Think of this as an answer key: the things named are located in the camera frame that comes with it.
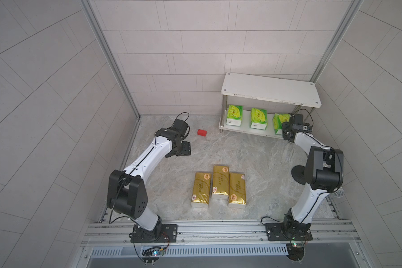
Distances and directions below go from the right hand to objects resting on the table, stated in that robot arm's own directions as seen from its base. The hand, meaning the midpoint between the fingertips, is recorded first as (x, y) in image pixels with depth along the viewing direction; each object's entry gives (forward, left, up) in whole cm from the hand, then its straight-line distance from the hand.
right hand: (283, 122), depth 99 cm
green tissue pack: (0, +3, +1) cm, 3 cm away
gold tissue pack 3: (-38, +34, -4) cm, 51 cm away
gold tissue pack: (-36, +50, -3) cm, 62 cm away
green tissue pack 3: (+5, +29, +3) cm, 29 cm away
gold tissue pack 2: (-36, +41, -4) cm, 55 cm away
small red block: (+3, +50, -8) cm, 51 cm away
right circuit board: (-61, +13, -12) cm, 64 cm away
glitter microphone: (-45, -4, +7) cm, 46 cm away
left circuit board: (-59, +71, -8) cm, 93 cm away
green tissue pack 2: (+2, +15, +2) cm, 15 cm away
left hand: (-17, +59, +2) cm, 61 cm away
